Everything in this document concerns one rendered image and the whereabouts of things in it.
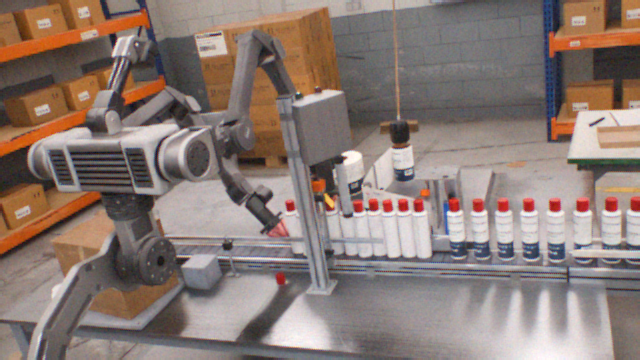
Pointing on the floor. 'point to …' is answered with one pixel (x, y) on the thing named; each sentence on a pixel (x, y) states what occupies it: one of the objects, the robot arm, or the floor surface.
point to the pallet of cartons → (216, 67)
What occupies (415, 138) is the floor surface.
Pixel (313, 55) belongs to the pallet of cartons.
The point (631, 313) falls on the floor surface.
